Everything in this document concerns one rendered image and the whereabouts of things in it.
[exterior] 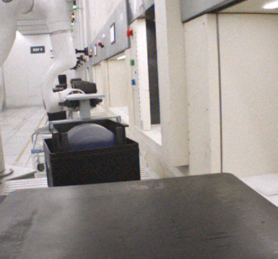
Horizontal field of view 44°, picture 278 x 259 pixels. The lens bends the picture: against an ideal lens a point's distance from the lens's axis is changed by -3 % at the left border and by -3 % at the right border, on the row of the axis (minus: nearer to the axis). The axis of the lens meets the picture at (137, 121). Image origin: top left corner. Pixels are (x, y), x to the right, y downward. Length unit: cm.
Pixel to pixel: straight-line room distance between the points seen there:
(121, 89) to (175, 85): 222
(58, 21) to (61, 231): 114
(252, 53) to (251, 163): 28
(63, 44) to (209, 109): 71
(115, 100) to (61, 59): 187
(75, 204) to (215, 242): 16
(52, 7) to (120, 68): 188
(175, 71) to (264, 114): 27
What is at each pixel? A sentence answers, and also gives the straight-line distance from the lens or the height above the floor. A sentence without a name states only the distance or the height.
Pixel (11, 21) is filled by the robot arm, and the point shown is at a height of 137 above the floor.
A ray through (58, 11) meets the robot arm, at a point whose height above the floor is 140.
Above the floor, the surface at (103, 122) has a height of 97.
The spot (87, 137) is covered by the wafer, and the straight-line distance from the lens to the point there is 111.
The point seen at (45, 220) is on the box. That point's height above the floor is 101.
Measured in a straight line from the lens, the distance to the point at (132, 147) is 109.
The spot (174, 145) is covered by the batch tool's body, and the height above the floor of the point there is 93.
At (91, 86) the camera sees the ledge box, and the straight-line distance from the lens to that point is 412.
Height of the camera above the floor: 115
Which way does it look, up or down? 8 degrees down
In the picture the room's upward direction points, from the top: 3 degrees counter-clockwise
